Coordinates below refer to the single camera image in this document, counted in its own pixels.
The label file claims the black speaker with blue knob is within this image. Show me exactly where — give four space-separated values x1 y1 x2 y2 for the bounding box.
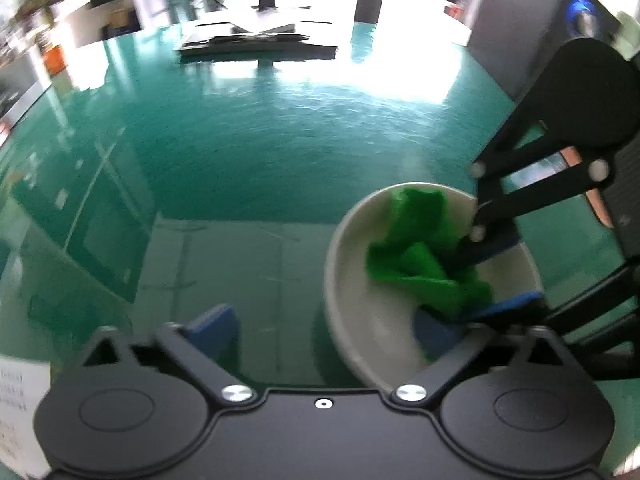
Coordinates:
468 0 620 101

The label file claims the white ceramic bowl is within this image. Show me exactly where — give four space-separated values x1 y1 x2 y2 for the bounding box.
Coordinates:
323 181 546 395

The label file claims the white printed paper sheet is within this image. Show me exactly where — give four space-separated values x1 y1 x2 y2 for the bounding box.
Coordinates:
1 356 51 479

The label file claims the green cleaning cloth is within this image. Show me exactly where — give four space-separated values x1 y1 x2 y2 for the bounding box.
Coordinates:
366 188 494 321

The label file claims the black laptop stand tray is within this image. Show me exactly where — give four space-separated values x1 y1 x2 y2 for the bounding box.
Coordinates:
175 21 338 62

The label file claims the brown leather mouse pad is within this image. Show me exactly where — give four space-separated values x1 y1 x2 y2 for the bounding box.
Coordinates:
561 148 613 229

